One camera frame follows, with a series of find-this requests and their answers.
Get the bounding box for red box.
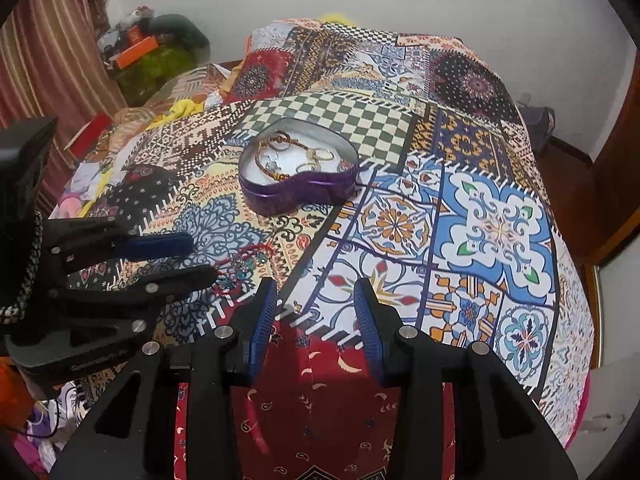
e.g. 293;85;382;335
70;111;114;154

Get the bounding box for striped brown curtain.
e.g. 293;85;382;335
0;0;128;211

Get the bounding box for brown braided bracelet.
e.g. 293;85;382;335
255;131;321;182

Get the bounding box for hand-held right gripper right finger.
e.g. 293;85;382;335
352;277;578;480

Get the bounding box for patchwork printed blanket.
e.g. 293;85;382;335
65;17;596;480

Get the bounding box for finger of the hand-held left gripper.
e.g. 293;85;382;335
45;220;196;277
5;265;219;362

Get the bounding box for dark green cushion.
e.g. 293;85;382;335
150;13;211;57

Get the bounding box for yellow cloth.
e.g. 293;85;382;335
150;97;207;127

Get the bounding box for grey bag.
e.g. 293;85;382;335
517;102;556;144

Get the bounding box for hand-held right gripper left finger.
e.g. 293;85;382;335
50;277;279;480

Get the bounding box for gold rings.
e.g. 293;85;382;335
297;146;334;174

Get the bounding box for orange box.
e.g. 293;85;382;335
115;35;159;69

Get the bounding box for red string bracelet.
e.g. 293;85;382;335
217;242;274;287

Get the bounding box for braided cord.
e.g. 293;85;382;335
0;210;44;324

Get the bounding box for pile of clutter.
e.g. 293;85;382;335
97;7;153;56

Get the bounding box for striped orange quilt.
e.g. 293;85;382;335
107;62;251;132

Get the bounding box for purple heart-shaped tin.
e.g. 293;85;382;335
238;119;360;217

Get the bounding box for green patterned cloth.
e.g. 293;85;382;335
115;47;199;107

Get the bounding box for brown wooden door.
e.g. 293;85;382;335
535;50;640;267

